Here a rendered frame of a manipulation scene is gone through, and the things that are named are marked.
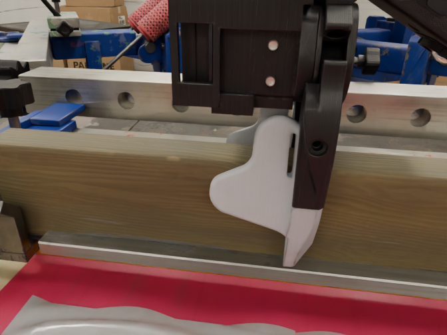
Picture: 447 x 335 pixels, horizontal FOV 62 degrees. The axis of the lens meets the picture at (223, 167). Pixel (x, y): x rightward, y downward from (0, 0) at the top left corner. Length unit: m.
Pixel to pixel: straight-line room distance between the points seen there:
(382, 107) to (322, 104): 0.29
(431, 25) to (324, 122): 0.07
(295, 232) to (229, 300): 0.09
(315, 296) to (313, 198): 0.11
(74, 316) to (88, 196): 0.08
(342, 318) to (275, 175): 0.12
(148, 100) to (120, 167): 0.24
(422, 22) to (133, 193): 0.18
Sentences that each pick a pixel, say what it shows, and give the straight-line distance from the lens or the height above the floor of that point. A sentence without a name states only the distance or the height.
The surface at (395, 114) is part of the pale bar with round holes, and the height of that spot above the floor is 1.02.
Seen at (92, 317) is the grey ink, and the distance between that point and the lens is 0.27.
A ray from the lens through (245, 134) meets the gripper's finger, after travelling 0.25.
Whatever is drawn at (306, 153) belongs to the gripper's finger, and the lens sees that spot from 0.18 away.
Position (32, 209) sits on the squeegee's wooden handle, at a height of 1.01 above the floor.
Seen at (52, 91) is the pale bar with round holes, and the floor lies 1.02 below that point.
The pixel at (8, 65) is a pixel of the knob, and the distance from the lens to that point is 0.57.
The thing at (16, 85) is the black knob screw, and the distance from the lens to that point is 0.41.
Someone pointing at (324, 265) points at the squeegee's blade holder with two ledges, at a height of 1.00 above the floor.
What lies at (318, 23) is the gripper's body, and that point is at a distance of 0.18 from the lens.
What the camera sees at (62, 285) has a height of 0.96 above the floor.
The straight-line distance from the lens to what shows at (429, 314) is 0.30.
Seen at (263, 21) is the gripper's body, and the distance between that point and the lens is 0.17.
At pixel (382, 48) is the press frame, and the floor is 1.01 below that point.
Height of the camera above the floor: 1.16
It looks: 27 degrees down
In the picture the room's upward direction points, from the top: 1 degrees clockwise
